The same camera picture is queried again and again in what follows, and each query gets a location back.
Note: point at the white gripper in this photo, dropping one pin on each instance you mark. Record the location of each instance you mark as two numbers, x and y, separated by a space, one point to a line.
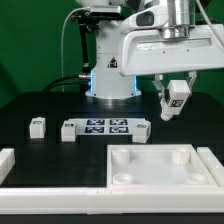
146 53

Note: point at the white square table top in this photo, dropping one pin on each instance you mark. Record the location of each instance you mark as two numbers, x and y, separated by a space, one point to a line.
170 165

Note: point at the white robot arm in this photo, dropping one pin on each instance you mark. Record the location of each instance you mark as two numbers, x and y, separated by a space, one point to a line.
106 81

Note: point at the white right fence piece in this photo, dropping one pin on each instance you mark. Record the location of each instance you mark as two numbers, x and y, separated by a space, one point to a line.
213 165

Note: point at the white fence piece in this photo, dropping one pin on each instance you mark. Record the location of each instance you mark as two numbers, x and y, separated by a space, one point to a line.
7 161
213 165

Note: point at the white left fence piece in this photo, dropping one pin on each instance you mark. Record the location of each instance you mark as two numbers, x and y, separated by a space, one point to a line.
7 161

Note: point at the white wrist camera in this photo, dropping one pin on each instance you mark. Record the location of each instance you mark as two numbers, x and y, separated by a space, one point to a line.
153 17

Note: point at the black camera on stand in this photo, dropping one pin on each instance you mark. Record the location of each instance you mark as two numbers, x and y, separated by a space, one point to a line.
88 21

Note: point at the tag base plate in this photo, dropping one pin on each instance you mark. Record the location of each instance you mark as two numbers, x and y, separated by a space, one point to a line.
106 126

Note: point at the white front fence rail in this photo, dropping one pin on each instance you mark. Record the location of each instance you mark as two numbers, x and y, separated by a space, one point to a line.
115 200

